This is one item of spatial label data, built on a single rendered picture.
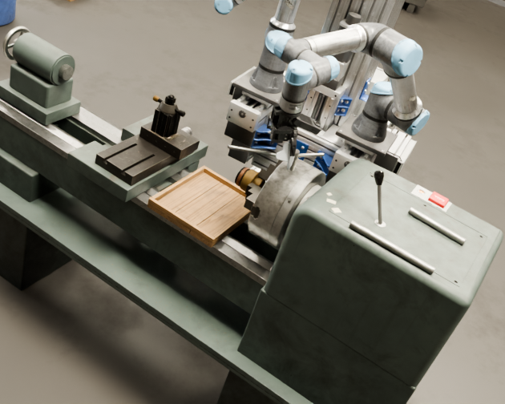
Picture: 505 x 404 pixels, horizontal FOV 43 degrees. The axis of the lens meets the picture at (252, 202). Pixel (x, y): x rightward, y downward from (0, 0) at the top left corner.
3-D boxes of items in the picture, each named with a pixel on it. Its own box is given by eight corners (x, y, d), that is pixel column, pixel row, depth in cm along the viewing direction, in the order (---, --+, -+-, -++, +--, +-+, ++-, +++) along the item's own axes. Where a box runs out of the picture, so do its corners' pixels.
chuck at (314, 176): (314, 216, 250) (333, 156, 227) (270, 265, 230) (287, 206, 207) (307, 212, 251) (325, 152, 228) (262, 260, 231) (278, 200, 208)
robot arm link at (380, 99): (374, 103, 275) (386, 74, 268) (398, 119, 269) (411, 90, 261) (357, 107, 267) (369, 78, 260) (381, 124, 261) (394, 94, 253)
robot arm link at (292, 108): (302, 88, 199) (309, 105, 194) (299, 99, 202) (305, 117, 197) (278, 88, 197) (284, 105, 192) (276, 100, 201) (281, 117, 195)
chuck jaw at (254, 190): (278, 195, 227) (261, 208, 218) (273, 207, 230) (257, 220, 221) (252, 180, 231) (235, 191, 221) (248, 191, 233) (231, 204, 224)
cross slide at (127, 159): (197, 149, 272) (199, 139, 270) (131, 186, 239) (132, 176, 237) (164, 129, 278) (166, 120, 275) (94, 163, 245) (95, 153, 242)
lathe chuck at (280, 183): (307, 212, 251) (325, 152, 228) (262, 260, 231) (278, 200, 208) (287, 200, 253) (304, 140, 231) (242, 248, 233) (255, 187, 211)
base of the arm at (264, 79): (257, 73, 292) (264, 53, 286) (287, 86, 289) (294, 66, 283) (244, 82, 280) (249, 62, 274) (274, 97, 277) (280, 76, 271)
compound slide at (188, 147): (193, 152, 261) (196, 142, 258) (179, 160, 253) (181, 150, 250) (154, 129, 267) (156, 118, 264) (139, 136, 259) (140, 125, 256)
